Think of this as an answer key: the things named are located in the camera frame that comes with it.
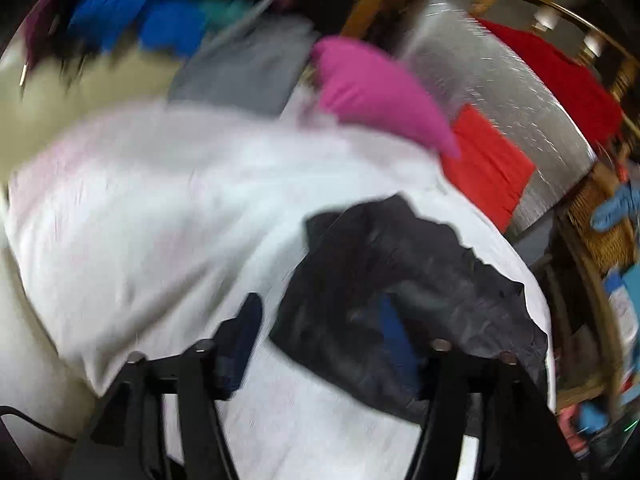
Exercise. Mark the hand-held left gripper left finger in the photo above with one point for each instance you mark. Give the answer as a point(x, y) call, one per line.
point(245, 340)

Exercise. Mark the silver reflective mat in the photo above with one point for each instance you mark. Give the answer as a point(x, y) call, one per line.
point(500, 75)

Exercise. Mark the wicker basket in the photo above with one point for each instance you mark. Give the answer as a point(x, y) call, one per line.
point(600, 230)

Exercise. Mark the grey cloth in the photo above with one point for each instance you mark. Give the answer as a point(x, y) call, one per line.
point(245, 65)

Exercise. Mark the red folded cloth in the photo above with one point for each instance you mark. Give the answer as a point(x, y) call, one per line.
point(487, 165)

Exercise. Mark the white bed sheet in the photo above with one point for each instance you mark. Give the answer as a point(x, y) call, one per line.
point(175, 200)

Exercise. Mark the pink cloth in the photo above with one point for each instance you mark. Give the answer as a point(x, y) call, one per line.
point(375, 90)

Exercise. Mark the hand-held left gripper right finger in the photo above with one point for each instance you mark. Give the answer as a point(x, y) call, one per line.
point(395, 335)

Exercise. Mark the teal cloth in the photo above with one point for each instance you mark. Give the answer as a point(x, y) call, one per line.
point(222, 10)

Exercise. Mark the black puffer jacket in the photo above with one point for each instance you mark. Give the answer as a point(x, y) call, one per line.
point(400, 280)

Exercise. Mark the large red cloth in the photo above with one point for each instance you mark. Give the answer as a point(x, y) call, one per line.
point(560, 75)

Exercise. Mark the cream blanket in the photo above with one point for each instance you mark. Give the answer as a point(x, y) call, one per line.
point(90, 85)

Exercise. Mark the light blue cloth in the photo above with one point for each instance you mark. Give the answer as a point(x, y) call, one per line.
point(617, 207)

